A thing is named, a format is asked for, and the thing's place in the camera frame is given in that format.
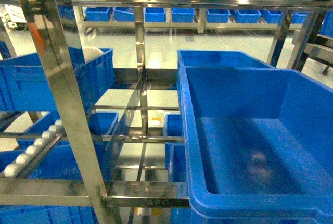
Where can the stainless steel shelf rack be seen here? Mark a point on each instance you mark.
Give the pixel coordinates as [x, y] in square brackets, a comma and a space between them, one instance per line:
[74, 172]

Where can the white roller track left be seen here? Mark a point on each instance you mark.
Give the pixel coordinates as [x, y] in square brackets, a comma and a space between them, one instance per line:
[34, 153]

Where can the blue crate left shelf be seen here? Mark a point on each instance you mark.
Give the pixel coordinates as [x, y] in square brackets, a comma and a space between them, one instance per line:
[25, 87]

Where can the far steel bench rack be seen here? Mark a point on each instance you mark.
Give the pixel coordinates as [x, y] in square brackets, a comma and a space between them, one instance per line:
[199, 20]

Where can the blue bin centre on rollers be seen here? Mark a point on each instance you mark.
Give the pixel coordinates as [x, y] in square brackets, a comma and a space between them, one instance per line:
[258, 145]

